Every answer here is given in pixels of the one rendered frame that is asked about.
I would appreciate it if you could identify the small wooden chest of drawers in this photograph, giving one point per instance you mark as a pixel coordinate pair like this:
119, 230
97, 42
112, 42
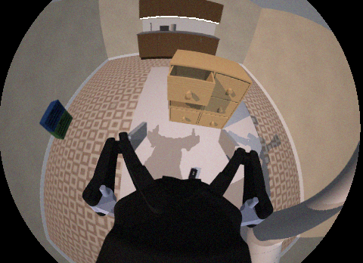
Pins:
211, 63

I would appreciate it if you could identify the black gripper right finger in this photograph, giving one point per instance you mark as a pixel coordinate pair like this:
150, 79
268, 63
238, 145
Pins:
256, 205

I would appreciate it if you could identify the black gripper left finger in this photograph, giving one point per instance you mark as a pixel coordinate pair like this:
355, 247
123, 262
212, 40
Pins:
99, 193

